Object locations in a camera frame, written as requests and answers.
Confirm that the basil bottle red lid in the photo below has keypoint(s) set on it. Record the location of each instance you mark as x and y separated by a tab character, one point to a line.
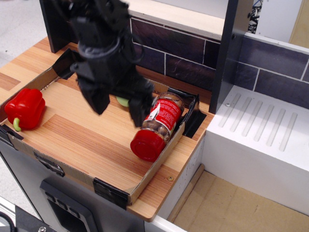
158	126

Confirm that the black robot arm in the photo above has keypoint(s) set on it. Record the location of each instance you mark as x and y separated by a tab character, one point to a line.
98	23

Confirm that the white sink drainboard unit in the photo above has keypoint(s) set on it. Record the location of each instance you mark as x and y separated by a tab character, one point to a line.
261	144

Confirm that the green onion toy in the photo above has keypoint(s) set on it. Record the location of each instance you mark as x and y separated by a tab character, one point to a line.
122	101

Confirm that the red bell pepper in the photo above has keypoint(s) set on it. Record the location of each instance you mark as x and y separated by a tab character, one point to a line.
25	109

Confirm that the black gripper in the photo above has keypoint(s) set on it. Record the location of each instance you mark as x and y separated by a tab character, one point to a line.
105	71

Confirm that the dark grey vertical post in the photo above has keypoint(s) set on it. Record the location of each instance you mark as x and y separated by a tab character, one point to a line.
236	25

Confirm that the cardboard fence with black tape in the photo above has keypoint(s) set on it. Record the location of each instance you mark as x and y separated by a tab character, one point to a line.
72	142

